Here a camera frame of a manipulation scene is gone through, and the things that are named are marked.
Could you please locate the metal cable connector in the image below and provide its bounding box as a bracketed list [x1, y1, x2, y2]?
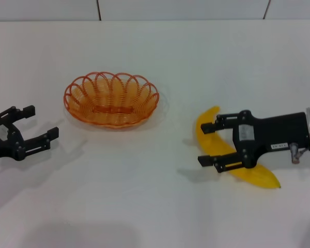
[289, 143, 310, 164]

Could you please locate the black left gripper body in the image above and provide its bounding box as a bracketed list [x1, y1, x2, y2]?
[0, 113, 25, 163]

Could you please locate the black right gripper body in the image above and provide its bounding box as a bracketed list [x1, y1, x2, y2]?
[232, 110, 310, 169]

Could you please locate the orange wire basket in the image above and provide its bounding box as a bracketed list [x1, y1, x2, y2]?
[64, 71, 160, 129]

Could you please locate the yellow banana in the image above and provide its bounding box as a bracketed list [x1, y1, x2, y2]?
[195, 105, 282, 190]

